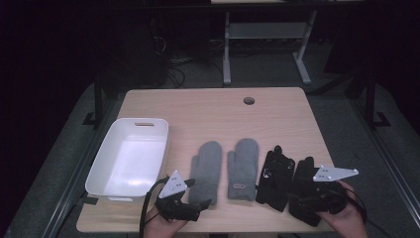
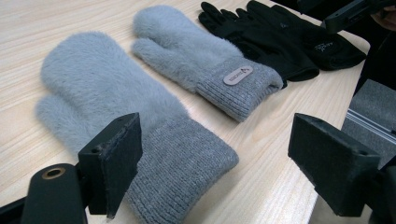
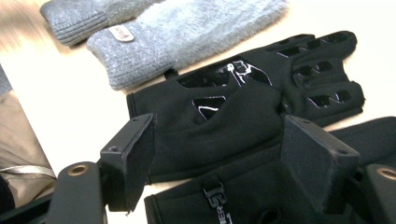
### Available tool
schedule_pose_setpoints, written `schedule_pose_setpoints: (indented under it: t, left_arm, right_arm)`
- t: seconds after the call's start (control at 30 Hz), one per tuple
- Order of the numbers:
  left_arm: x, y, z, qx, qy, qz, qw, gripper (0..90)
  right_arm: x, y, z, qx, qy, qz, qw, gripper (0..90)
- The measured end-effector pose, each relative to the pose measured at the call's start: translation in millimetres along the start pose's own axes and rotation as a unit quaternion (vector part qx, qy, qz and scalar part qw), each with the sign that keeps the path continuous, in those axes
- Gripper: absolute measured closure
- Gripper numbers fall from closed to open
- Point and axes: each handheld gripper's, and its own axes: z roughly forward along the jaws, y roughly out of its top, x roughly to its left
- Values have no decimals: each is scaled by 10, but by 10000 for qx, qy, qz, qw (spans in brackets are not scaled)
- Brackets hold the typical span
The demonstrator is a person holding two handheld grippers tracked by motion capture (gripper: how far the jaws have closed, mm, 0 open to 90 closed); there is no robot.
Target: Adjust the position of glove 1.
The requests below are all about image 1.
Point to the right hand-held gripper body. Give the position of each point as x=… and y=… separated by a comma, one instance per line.
x=330, y=173

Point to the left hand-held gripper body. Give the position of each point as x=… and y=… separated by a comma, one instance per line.
x=173, y=186

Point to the black glove with triangle logo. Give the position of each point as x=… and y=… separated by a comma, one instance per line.
x=302, y=172

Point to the white plastic bin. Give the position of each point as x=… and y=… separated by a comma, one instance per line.
x=132, y=162

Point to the grey mitten with label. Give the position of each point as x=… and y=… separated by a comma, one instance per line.
x=243, y=165

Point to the black glove with outlined patch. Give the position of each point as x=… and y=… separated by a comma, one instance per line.
x=274, y=188

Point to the person's left hand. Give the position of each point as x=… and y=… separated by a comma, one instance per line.
x=160, y=228

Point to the person's right hand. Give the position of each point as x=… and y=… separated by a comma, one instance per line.
x=346, y=224

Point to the black tape piece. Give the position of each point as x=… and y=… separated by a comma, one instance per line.
x=89, y=200

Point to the aluminium floor rail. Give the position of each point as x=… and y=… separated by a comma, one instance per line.
x=389, y=162
x=72, y=178

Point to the black metal post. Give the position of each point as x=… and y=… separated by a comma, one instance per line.
x=98, y=99
x=369, y=99

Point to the grey metal desk frame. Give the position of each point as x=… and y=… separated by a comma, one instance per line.
x=264, y=30

